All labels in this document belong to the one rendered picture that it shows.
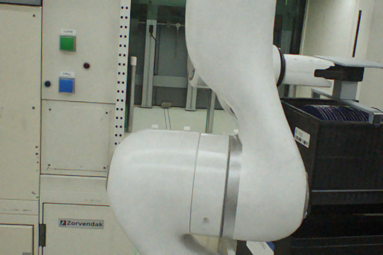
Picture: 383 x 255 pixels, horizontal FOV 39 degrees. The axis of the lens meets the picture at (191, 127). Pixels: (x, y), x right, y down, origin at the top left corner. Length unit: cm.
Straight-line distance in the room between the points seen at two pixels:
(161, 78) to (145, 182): 163
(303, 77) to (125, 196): 50
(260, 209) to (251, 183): 3
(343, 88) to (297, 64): 13
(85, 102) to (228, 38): 80
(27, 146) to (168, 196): 82
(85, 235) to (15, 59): 48
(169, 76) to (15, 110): 99
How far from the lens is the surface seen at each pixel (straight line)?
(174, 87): 221
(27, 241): 146
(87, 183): 137
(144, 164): 58
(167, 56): 219
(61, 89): 131
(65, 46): 129
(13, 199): 142
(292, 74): 98
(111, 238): 143
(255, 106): 57
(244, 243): 121
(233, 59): 56
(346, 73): 105
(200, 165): 58
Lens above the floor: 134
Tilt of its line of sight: 14 degrees down
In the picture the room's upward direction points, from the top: 5 degrees clockwise
